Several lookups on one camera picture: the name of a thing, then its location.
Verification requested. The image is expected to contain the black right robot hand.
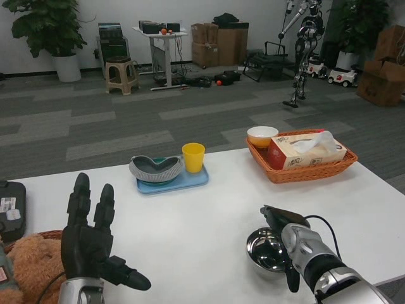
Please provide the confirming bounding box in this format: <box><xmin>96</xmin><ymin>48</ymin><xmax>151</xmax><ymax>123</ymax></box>
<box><xmin>259</xmin><ymin>205</ymin><xmax>313</xmax><ymax>293</ymax></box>

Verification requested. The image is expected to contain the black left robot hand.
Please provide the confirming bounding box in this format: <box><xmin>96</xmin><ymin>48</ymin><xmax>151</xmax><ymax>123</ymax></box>
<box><xmin>60</xmin><ymin>172</ymin><xmax>152</xmax><ymax>291</ymax></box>

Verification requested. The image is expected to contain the metal bowl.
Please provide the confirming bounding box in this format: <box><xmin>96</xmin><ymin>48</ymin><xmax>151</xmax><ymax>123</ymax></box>
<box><xmin>246</xmin><ymin>227</ymin><xmax>294</xmax><ymax>281</ymax></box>

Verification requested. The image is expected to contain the white and orange bowl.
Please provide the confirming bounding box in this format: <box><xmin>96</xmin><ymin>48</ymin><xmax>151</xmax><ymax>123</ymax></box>
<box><xmin>247</xmin><ymin>125</ymin><xmax>279</xmax><ymax>150</ymax></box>

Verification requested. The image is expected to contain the brown wicker basket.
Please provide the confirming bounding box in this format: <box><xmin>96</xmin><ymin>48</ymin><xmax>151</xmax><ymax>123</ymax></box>
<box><xmin>3</xmin><ymin>230</ymin><xmax>64</xmax><ymax>254</ymax></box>

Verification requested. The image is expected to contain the orange wicker basket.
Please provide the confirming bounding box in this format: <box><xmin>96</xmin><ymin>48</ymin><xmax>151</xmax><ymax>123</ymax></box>
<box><xmin>246</xmin><ymin>129</ymin><xmax>359</xmax><ymax>184</ymax></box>

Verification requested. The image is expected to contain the brown teddy bear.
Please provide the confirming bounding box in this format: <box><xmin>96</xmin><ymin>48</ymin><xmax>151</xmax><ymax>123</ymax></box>
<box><xmin>0</xmin><ymin>234</ymin><xmax>68</xmax><ymax>304</ymax></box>

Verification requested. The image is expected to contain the red and beige tissue box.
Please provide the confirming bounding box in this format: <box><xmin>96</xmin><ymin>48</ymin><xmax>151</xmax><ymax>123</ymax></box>
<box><xmin>267</xmin><ymin>131</ymin><xmax>348</xmax><ymax>170</ymax></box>

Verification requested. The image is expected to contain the black plastic case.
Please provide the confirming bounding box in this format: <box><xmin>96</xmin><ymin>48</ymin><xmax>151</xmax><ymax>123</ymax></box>
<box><xmin>0</xmin><ymin>180</ymin><xmax>28</xmax><ymax>243</ymax></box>

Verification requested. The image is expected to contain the grey plush item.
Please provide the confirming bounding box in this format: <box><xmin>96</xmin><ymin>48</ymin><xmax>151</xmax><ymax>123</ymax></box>
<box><xmin>0</xmin><ymin>243</ymin><xmax>20</xmax><ymax>292</ymax></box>

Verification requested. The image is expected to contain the light blue tray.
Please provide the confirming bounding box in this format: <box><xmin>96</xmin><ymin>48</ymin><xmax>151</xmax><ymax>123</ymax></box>
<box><xmin>135</xmin><ymin>163</ymin><xmax>210</xmax><ymax>194</ymax></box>

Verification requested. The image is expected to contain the grey heart-shaped knitted basket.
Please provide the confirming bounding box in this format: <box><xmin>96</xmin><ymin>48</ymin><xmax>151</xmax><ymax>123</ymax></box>
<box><xmin>128</xmin><ymin>155</ymin><xmax>185</xmax><ymax>184</ymax></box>

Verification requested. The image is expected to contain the green plate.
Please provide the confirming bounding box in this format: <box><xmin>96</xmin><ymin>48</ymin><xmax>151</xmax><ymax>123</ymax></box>
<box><xmin>139</xmin><ymin>156</ymin><xmax>180</xmax><ymax>187</ymax></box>

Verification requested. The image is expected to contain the yellow plastic cup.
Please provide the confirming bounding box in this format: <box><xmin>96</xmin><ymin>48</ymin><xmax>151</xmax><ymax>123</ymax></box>
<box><xmin>182</xmin><ymin>142</ymin><xmax>206</xmax><ymax>174</ymax></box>

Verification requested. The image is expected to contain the black floor bag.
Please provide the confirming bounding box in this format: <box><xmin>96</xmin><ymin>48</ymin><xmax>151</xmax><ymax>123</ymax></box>
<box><xmin>214</xmin><ymin>71</ymin><xmax>243</xmax><ymax>86</ymax></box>

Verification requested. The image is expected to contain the white toy car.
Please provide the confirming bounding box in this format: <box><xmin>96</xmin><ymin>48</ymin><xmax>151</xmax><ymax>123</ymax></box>
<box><xmin>327</xmin><ymin>65</ymin><xmax>360</xmax><ymax>88</ymax></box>
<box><xmin>306</xmin><ymin>56</ymin><xmax>328</xmax><ymax>79</ymax></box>

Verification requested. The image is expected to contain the black folding chair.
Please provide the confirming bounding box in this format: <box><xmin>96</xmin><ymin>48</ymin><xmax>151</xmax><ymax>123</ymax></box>
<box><xmin>242</xmin><ymin>41</ymin><xmax>297</xmax><ymax>82</ymax></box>

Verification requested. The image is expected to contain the black flat floor case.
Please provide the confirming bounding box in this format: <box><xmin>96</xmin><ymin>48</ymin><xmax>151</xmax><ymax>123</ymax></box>
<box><xmin>185</xmin><ymin>75</ymin><xmax>212</xmax><ymax>89</ymax></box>

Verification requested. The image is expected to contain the big cardboard box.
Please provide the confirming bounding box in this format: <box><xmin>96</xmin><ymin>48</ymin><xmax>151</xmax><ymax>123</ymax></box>
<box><xmin>356</xmin><ymin>60</ymin><xmax>405</xmax><ymax>107</ymax></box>

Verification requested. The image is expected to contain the large cardboard box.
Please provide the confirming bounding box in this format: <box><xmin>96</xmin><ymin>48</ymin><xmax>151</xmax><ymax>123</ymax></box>
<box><xmin>216</xmin><ymin>28</ymin><xmax>249</xmax><ymax>67</ymax></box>

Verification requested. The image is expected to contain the small cardboard box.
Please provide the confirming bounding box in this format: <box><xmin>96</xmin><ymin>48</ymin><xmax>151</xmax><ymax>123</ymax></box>
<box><xmin>190</xmin><ymin>22</ymin><xmax>219</xmax><ymax>45</ymax></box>
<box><xmin>191</xmin><ymin>42</ymin><xmax>219</xmax><ymax>68</ymax></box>

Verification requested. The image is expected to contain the beige plastic stool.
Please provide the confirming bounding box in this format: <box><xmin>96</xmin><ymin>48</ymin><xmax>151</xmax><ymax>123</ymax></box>
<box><xmin>104</xmin><ymin>55</ymin><xmax>140</xmax><ymax>96</ymax></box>

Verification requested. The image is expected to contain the silver humanoid robot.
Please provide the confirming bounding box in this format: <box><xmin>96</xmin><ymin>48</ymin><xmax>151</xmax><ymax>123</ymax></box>
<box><xmin>278</xmin><ymin>0</ymin><xmax>325</xmax><ymax>108</ymax></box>

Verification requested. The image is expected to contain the white round plant pot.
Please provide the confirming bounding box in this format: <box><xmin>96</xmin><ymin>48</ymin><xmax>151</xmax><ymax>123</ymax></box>
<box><xmin>51</xmin><ymin>53</ymin><xmax>82</xmax><ymax>83</ymax></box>

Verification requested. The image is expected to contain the white standing desk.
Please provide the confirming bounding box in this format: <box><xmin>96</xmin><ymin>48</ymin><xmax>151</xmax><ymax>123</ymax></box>
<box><xmin>132</xmin><ymin>27</ymin><xmax>190</xmax><ymax>92</ymax></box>

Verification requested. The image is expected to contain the stacked cardboard box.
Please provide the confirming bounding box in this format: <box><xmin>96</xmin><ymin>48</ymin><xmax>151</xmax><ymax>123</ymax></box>
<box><xmin>375</xmin><ymin>25</ymin><xmax>405</xmax><ymax>63</ymax></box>

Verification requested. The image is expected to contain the black bag on boxes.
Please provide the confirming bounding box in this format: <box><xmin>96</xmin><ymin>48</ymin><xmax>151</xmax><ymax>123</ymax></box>
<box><xmin>212</xmin><ymin>12</ymin><xmax>241</xmax><ymax>25</ymax></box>

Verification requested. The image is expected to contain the tall green potted plant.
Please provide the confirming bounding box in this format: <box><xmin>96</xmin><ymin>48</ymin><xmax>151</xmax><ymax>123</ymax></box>
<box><xmin>327</xmin><ymin>0</ymin><xmax>392</xmax><ymax>54</ymax></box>

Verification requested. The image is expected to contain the wide black desk device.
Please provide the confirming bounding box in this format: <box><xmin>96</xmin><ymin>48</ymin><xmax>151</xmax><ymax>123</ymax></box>
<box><xmin>138</xmin><ymin>20</ymin><xmax>166</xmax><ymax>34</ymax></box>

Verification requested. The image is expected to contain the large green potted plant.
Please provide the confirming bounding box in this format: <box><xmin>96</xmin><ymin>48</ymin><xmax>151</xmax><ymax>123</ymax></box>
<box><xmin>3</xmin><ymin>0</ymin><xmax>88</xmax><ymax>58</ymax></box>

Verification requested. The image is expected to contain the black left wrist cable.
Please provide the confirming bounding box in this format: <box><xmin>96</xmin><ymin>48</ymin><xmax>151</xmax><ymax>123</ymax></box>
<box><xmin>37</xmin><ymin>271</ymin><xmax>66</xmax><ymax>304</ymax></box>

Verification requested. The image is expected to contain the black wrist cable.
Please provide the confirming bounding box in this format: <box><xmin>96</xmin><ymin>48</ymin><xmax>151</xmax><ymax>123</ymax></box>
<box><xmin>303</xmin><ymin>215</ymin><xmax>344</xmax><ymax>260</ymax></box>
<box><xmin>37</xmin><ymin>271</ymin><xmax>66</xmax><ymax>304</ymax></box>

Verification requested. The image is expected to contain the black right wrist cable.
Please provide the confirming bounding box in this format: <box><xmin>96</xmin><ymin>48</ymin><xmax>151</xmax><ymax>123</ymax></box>
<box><xmin>303</xmin><ymin>215</ymin><xmax>344</xmax><ymax>260</ymax></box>

